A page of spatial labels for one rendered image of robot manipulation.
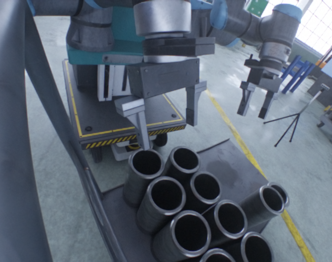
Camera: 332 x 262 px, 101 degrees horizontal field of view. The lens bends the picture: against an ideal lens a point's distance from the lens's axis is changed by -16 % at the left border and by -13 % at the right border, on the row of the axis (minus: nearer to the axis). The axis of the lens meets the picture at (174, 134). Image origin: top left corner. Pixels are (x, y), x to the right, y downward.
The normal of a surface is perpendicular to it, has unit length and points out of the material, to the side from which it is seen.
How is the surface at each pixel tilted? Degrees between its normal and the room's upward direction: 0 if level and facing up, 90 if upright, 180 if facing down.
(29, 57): 92
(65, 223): 0
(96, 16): 90
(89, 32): 70
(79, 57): 90
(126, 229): 0
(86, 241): 0
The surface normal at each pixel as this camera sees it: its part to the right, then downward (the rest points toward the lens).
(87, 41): 0.27, 0.46
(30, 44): 0.68, 0.68
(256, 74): -0.84, -0.02
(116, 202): 0.31, -0.67
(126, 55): 0.49, 0.72
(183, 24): 0.69, 0.35
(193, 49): -0.44, 0.48
